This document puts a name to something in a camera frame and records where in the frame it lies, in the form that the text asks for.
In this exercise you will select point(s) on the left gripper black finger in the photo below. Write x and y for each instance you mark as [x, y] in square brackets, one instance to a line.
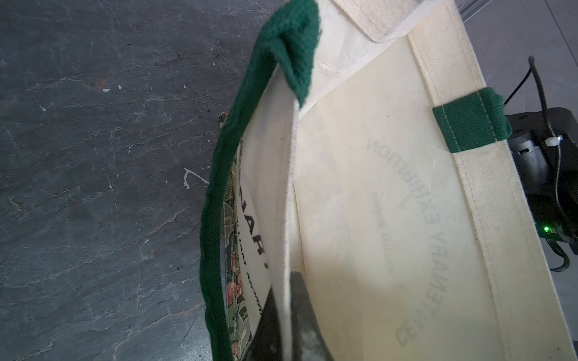
[307, 340]

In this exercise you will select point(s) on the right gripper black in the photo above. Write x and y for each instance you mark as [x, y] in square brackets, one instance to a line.
[548, 174]

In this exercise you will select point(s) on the cream canvas tote bag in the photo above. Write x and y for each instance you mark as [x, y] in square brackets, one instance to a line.
[365, 151]

